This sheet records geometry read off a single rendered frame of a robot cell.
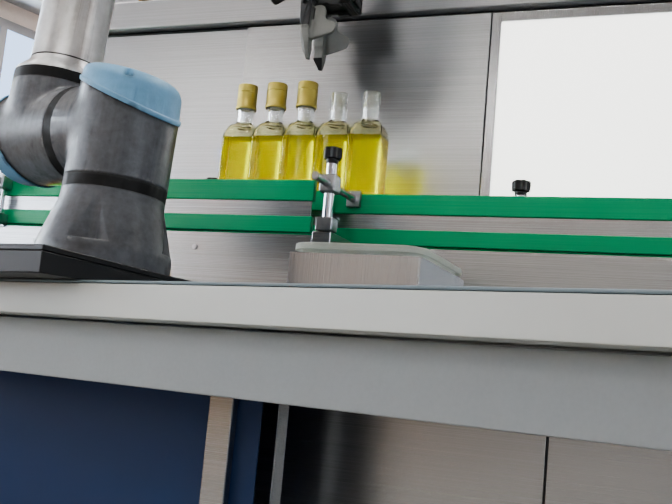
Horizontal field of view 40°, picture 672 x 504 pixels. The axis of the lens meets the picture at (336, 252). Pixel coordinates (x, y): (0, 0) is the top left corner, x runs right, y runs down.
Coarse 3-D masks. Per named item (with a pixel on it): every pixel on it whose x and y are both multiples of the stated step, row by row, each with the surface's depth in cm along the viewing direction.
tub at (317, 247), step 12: (324, 252) 114; (336, 252) 113; (348, 252) 112; (360, 252) 112; (372, 252) 111; (384, 252) 111; (396, 252) 110; (408, 252) 109; (420, 252) 109; (432, 252) 112; (444, 264) 118
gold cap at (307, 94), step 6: (300, 84) 154; (306, 84) 153; (312, 84) 153; (300, 90) 153; (306, 90) 153; (312, 90) 153; (300, 96) 153; (306, 96) 153; (312, 96) 153; (300, 102) 153; (306, 102) 153; (312, 102) 153
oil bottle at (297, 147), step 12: (300, 120) 153; (288, 132) 152; (300, 132) 151; (312, 132) 150; (288, 144) 151; (300, 144) 150; (312, 144) 150; (288, 156) 151; (300, 156) 150; (312, 156) 150; (288, 168) 150; (300, 168) 150
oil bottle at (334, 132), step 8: (336, 120) 150; (320, 128) 150; (328, 128) 149; (336, 128) 149; (344, 128) 149; (320, 136) 149; (328, 136) 149; (336, 136) 148; (344, 136) 148; (320, 144) 149; (328, 144) 149; (336, 144) 148; (344, 144) 148; (320, 152) 149; (344, 152) 148; (312, 160) 150; (320, 160) 149; (344, 160) 148; (312, 168) 149; (320, 168) 149; (344, 168) 148
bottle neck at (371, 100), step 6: (372, 90) 149; (366, 96) 149; (372, 96) 149; (378, 96) 149; (366, 102) 149; (372, 102) 149; (378, 102) 149; (366, 108) 149; (372, 108) 149; (378, 108) 149; (366, 114) 149; (372, 114) 148; (378, 114) 149; (378, 120) 149
